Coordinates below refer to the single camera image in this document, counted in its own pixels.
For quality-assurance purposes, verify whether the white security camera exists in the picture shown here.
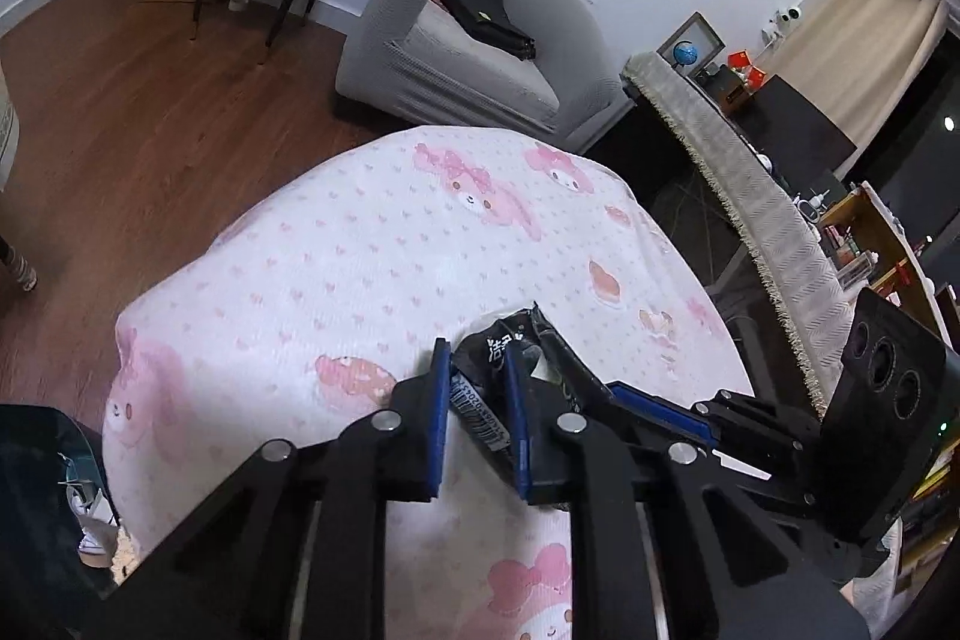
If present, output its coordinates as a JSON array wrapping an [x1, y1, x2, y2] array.
[[761, 7, 802, 46]]

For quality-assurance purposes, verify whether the small blue globe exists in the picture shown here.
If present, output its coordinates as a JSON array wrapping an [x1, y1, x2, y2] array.
[[672, 39, 700, 70]]

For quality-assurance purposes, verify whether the framed picture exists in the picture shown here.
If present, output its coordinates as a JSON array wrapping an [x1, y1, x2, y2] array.
[[658, 11, 726, 76]]

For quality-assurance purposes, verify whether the dark green trash bin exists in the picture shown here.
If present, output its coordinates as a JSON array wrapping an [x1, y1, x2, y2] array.
[[2, 403, 114, 638]]

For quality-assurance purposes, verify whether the black tissue pack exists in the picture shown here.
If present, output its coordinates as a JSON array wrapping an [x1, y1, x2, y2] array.
[[451, 304, 613, 482]]

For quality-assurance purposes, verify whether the beige patterned tablecloth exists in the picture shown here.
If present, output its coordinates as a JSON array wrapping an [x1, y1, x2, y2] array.
[[0, 71, 21, 190]]

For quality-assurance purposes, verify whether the person's right hand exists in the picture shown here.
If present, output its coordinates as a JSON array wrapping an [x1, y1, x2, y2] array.
[[839, 578, 874, 615]]

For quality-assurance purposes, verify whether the black handbag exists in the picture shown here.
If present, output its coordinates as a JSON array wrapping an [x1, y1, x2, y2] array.
[[439, 0, 537, 60]]

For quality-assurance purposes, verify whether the black computer monitor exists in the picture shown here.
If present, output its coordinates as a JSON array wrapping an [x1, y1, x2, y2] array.
[[731, 76, 856, 190]]

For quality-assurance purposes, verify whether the beige fringed desk cloth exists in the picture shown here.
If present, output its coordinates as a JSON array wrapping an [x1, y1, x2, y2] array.
[[622, 52, 853, 414]]

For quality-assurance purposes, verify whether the pink patterned tablecloth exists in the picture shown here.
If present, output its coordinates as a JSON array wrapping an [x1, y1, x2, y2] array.
[[96, 127, 750, 638]]

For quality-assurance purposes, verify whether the beige curtain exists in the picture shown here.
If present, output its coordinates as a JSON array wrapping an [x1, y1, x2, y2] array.
[[760, 0, 950, 154]]

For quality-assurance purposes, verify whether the grey armchair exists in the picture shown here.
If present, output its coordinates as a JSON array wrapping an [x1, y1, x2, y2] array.
[[335, 0, 622, 152]]

